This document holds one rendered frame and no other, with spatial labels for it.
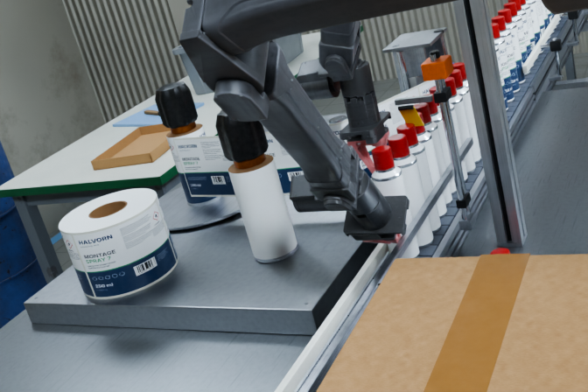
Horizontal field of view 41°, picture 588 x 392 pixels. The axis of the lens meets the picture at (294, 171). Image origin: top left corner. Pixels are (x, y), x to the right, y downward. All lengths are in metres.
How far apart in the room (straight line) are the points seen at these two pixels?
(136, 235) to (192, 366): 0.30
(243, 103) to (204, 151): 0.99
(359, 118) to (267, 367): 0.45
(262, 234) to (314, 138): 0.55
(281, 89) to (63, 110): 4.30
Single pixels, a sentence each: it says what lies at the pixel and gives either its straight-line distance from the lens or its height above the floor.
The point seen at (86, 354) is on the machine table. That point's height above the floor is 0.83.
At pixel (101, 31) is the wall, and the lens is 5.13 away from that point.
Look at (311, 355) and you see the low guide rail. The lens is 1.14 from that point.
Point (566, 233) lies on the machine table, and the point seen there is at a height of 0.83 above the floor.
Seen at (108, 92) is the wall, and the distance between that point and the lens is 5.25.
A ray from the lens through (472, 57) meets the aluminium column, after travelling 1.36.
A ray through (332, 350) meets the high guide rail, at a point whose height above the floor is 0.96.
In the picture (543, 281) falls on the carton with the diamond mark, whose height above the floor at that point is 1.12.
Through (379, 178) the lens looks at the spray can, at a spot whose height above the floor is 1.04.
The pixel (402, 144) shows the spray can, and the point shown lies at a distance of 1.35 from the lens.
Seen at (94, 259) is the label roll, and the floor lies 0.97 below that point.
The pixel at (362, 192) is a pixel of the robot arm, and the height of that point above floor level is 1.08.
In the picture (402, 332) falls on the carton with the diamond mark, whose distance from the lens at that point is 0.74.
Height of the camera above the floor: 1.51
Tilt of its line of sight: 19 degrees down
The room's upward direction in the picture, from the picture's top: 15 degrees counter-clockwise
